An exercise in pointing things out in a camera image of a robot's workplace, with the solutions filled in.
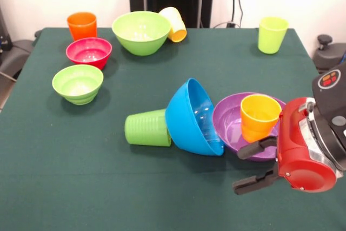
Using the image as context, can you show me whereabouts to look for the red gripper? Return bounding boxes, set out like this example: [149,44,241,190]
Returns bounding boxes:
[232,96,338,196]

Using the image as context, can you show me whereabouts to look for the orange cup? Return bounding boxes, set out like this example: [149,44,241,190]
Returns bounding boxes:
[240,94,283,144]

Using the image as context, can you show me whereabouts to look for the purple bowl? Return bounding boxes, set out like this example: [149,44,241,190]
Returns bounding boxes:
[212,92,287,162]

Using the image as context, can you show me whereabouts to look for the blue bowl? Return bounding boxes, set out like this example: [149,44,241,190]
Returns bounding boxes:
[165,77,225,157]

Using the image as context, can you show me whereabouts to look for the green cup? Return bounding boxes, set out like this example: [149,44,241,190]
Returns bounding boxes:
[124,108,172,147]

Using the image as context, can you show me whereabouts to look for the lime yellow cup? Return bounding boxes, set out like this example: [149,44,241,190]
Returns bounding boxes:
[258,16,289,55]

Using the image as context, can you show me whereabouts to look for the black caster base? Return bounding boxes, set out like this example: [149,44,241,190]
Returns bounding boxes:
[312,34,346,74]

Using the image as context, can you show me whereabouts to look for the dark green table cloth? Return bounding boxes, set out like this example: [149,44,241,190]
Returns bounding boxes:
[0,27,346,231]

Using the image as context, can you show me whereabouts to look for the large green bowl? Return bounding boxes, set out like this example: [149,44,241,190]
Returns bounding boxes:
[111,11,172,56]

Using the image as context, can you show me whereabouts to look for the small green bowl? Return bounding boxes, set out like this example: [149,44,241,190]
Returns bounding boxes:
[51,64,104,105]

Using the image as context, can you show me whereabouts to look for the pink bowl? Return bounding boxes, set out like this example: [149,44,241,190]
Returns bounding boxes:
[65,37,113,70]

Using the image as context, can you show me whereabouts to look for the red-orange cup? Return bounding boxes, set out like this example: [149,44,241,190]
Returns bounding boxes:
[66,11,98,42]

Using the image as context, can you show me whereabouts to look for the grey caster base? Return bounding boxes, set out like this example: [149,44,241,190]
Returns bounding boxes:
[0,39,35,80]

